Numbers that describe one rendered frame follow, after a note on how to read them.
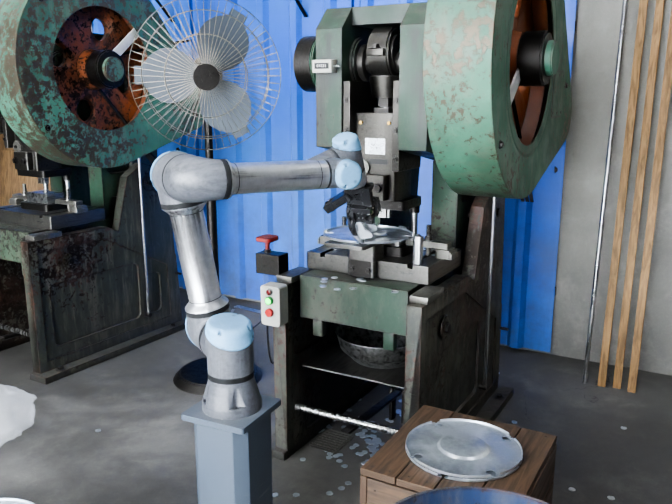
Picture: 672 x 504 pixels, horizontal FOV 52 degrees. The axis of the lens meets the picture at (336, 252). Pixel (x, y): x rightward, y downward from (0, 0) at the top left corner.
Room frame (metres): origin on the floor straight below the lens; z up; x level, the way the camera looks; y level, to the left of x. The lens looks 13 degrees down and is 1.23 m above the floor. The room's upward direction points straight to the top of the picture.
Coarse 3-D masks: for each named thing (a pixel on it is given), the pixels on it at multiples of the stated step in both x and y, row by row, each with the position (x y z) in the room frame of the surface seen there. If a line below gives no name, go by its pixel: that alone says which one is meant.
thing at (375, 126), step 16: (368, 112) 2.32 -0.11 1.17; (384, 112) 2.26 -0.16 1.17; (368, 128) 2.24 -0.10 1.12; (384, 128) 2.22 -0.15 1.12; (368, 144) 2.24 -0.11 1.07; (384, 144) 2.21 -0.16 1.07; (368, 160) 2.24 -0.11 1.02; (384, 160) 2.21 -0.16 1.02; (368, 176) 2.21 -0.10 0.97; (384, 176) 2.18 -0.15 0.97; (400, 176) 2.23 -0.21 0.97; (384, 192) 2.18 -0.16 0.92; (400, 192) 2.23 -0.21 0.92
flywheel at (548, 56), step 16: (528, 0) 2.27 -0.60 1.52; (544, 0) 2.29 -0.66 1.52; (528, 16) 2.28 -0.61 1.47; (544, 16) 2.32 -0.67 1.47; (512, 32) 2.07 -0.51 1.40; (528, 32) 2.06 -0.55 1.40; (544, 32) 2.03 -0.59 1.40; (512, 48) 2.03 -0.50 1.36; (528, 48) 2.01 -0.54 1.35; (544, 48) 2.01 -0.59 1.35; (512, 64) 2.03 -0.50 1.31; (528, 64) 2.01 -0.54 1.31; (544, 64) 2.01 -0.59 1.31; (512, 80) 1.99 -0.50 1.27; (528, 80) 2.03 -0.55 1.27; (544, 80) 2.04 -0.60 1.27; (512, 96) 1.98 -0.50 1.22; (528, 96) 2.33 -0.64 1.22; (544, 96) 2.35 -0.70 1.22; (512, 112) 2.17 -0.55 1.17; (528, 112) 2.32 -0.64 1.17; (528, 128) 2.28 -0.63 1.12; (528, 144) 2.22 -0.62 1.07
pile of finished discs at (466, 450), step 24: (432, 432) 1.65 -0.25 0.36; (456, 432) 1.65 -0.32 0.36; (480, 432) 1.65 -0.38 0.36; (504, 432) 1.65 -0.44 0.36; (408, 456) 1.54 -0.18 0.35; (432, 456) 1.53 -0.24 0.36; (456, 456) 1.52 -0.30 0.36; (480, 456) 1.52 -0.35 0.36; (504, 456) 1.53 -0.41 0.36; (456, 480) 1.43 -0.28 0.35; (480, 480) 1.43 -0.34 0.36
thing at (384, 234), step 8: (328, 232) 2.23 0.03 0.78; (336, 232) 2.23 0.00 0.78; (344, 232) 2.23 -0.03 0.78; (376, 232) 2.20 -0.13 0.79; (384, 232) 2.20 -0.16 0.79; (392, 232) 2.23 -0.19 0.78; (400, 232) 2.23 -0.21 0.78; (408, 232) 2.23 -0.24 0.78; (336, 240) 2.09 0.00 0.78; (344, 240) 2.07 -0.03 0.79; (352, 240) 2.10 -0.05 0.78; (368, 240) 2.10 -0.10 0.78; (376, 240) 2.10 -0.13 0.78; (384, 240) 2.10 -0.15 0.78; (392, 240) 2.10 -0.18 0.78; (400, 240) 2.09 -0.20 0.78
